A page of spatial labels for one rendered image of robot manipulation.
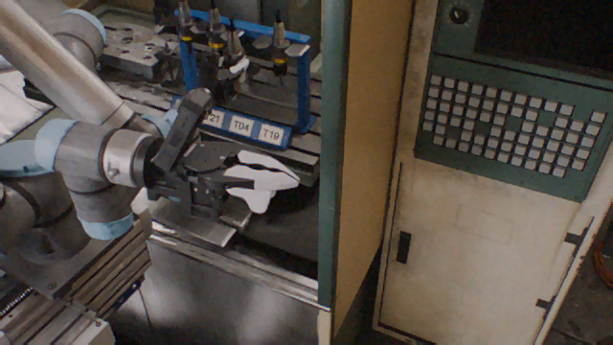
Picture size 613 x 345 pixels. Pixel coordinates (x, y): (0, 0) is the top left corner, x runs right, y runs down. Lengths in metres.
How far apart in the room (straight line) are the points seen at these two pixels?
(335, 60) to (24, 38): 0.49
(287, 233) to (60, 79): 1.01
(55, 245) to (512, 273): 1.32
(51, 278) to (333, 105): 0.65
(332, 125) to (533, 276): 1.00
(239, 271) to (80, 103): 0.83
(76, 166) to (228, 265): 0.89
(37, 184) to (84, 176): 0.33
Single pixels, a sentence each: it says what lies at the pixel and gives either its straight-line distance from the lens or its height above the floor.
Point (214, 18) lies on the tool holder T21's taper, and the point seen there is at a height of 1.26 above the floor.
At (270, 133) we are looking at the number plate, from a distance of 1.85.
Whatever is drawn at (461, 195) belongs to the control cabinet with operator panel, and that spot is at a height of 0.90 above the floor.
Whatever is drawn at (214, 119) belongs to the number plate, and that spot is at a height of 0.93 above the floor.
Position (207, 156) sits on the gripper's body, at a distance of 0.75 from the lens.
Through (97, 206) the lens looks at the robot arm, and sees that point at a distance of 0.88.
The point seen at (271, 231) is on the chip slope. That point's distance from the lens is 1.81.
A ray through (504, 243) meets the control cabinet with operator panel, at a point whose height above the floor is 0.76.
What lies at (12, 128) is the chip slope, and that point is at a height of 0.64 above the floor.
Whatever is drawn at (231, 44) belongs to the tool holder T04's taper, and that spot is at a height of 1.26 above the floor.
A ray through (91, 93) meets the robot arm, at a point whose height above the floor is 1.57.
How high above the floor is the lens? 2.06
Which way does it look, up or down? 42 degrees down
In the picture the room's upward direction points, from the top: straight up
